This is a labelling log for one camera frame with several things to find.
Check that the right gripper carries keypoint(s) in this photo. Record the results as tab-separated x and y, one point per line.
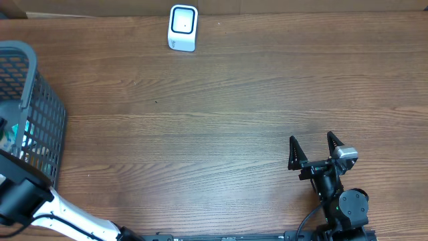
297	158

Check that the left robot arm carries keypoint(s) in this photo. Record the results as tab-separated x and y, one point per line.
28	198

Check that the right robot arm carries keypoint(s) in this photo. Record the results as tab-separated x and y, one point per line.
345	211

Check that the white barcode scanner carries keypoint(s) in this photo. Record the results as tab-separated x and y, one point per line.
182	31

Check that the grey plastic shopping basket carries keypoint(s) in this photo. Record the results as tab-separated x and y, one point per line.
35	117

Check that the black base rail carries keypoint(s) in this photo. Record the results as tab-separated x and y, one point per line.
286	236

